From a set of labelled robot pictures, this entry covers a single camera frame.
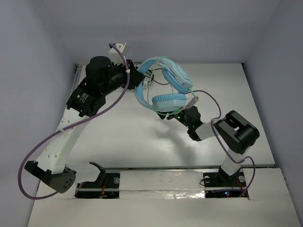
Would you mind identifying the green headphone cable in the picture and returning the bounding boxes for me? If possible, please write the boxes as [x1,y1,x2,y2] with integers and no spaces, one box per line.
[146,55,199,120]

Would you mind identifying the light blue headphones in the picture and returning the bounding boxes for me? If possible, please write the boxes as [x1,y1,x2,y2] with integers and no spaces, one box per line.
[134,56,195,112]

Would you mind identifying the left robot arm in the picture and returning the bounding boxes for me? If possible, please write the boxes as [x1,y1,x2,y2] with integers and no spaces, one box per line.
[24,56,145,193]

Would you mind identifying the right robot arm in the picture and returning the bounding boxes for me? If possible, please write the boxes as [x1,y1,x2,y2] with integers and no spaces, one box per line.
[166,106,260,187]

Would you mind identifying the black white headphones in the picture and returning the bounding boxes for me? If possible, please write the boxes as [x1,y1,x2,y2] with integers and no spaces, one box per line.
[143,70,154,89]

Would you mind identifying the silver taped base cover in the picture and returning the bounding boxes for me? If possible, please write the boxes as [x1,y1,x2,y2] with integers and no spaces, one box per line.
[119,170,205,200]

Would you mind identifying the metal rail left edge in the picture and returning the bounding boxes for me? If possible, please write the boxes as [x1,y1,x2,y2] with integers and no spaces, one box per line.
[62,63,83,119]

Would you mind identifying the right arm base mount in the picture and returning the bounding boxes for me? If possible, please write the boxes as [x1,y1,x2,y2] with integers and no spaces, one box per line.
[199,172,249,199]

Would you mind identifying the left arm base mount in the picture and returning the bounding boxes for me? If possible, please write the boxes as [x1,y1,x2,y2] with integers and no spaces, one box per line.
[74,162,120,199]

